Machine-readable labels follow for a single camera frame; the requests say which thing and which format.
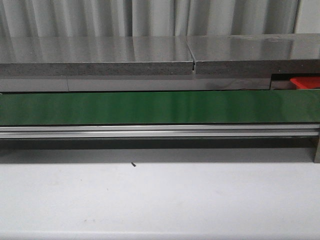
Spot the grey stone counter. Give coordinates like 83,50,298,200
0,33,320,93

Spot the green conveyor belt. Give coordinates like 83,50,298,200
0,89,320,126

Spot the red plastic bin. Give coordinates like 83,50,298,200
290,76,320,90

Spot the white pleated curtain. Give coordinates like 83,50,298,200
0,0,300,37

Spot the aluminium conveyor frame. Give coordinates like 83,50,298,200
0,123,320,163

